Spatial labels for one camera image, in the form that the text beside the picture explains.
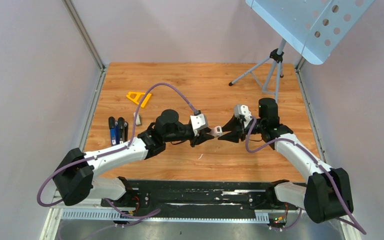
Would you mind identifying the pink stapler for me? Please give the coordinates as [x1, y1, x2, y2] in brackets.
[209, 126, 223, 138]

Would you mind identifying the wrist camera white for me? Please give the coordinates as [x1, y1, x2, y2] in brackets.
[233, 104, 252, 125]
[190, 113, 209, 133]

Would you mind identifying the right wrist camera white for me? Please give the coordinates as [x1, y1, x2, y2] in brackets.
[233, 104, 252, 125]

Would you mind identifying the grey white stapler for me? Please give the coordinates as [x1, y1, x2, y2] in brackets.
[133, 112, 143, 127]

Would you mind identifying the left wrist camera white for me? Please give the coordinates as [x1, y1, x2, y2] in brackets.
[190, 113, 209, 133]

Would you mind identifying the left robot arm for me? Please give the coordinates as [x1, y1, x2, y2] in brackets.
[52, 109, 214, 206]

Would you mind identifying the aluminium frame post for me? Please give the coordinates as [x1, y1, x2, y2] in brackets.
[62, 0, 106, 72]

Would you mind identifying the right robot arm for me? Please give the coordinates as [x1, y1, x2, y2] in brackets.
[219, 97, 354, 223]

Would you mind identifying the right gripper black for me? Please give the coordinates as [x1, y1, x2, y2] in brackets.
[217, 113, 266, 144]

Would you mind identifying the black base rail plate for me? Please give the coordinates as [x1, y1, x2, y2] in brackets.
[100, 179, 299, 220]

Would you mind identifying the yellow plastic triangle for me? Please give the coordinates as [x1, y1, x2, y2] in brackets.
[126, 91, 152, 108]

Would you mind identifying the light blue music stand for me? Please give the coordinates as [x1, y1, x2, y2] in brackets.
[229, 0, 374, 99]

